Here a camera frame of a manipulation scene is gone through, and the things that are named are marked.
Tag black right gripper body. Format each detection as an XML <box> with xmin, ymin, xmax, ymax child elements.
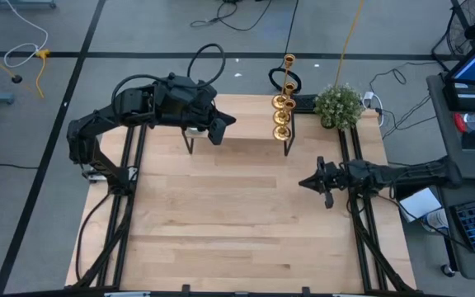
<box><xmin>324</xmin><ymin>161</ymin><xmax>352</xmax><ymax>191</ymax></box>

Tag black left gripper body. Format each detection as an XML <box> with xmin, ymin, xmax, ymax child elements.
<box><xmin>154</xmin><ymin>76</ymin><xmax>219</xmax><ymax>127</ymax></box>

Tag tall brass candlestick holder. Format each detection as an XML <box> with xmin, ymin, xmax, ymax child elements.
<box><xmin>271</xmin><ymin>53</ymin><xmax>297</xmax><ymax>111</ymax></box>

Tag wooden shelf with black legs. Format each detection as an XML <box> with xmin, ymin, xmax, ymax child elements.
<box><xmin>181</xmin><ymin>93</ymin><xmax>297</xmax><ymax>158</ymax></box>

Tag potted green plant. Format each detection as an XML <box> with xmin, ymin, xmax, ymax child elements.
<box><xmin>313</xmin><ymin>82</ymin><xmax>364</xmax><ymax>130</ymax></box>

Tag black power strip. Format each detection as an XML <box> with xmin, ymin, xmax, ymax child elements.
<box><xmin>292</xmin><ymin>93</ymin><xmax>320</xmax><ymax>114</ymax></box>

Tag white power adapter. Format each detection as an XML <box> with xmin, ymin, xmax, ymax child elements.
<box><xmin>362</xmin><ymin>90</ymin><xmax>386</xmax><ymax>128</ymax></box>

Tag white paper sheet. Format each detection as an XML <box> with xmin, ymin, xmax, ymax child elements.
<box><xmin>397</xmin><ymin>187</ymin><xmax>444</xmax><ymax>224</ymax></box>

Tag white blue plastic bag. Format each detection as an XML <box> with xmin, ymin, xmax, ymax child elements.
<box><xmin>420</xmin><ymin>207</ymin><xmax>449</xmax><ymax>233</ymax></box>

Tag grey desk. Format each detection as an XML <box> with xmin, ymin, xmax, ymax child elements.
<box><xmin>426</xmin><ymin>73</ymin><xmax>475</xmax><ymax>182</ymax></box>

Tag small black box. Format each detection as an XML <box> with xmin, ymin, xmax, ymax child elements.
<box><xmin>460</xmin><ymin>129</ymin><xmax>475</xmax><ymax>153</ymax></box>

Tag black caster wheel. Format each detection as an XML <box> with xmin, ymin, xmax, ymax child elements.
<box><xmin>440</xmin><ymin>263</ymin><xmax>458</xmax><ymax>279</ymax></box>

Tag black desktop device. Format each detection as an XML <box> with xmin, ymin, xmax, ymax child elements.
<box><xmin>442</xmin><ymin>81</ymin><xmax>475</xmax><ymax>113</ymax></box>

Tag grey rolling cart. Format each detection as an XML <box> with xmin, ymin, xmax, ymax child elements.
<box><xmin>435</xmin><ymin>177</ymin><xmax>475</xmax><ymax>282</ymax></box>

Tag black floor fan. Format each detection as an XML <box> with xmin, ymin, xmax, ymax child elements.
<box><xmin>430</xmin><ymin>0</ymin><xmax>475</xmax><ymax>63</ymax></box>

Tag black coiled cable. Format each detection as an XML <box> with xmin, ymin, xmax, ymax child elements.
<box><xmin>267</xmin><ymin>0</ymin><xmax>303</xmax><ymax>96</ymax></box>

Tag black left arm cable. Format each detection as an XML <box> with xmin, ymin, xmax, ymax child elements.
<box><xmin>111</xmin><ymin>43</ymin><xmax>227</xmax><ymax>120</ymax></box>

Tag black floor cable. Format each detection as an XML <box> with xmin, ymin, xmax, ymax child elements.
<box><xmin>0</xmin><ymin>158</ymin><xmax>40</xmax><ymax>171</ymax></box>
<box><xmin>190</xmin><ymin>0</ymin><xmax>272</xmax><ymax>33</ymax></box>

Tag black desk cables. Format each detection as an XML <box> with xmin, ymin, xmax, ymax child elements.
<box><xmin>368</xmin><ymin>60</ymin><xmax>443</xmax><ymax>148</ymax></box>

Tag yellow hanging cord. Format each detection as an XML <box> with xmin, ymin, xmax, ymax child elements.
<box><xmin>334</xmin><ymin>0</ymin><xmax>366</xmax><ymax>87</ymax></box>

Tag yellow cable with plug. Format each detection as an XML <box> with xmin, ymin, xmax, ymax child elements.
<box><xmin>34</xmin><ymin>48</ymin><xmax>53</xmax><ymax>100</ymax></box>

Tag black aluminium rig frame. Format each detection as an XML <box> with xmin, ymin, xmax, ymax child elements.
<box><xmin>64</xmin><ymin>123</ymin><xmax>424</xmax><ymax>297</ymax></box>

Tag white floor cable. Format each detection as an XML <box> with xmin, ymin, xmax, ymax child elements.
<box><xmin>3</xmin><ymin>0</ymin><xmax>50</xmax><ymax>68</ymax></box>

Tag black arm base cable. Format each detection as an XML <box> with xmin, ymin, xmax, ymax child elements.
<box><xmin>74</xmin><ymin>191</ymin><xmax>115</xmax><ymax>282</ymax></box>

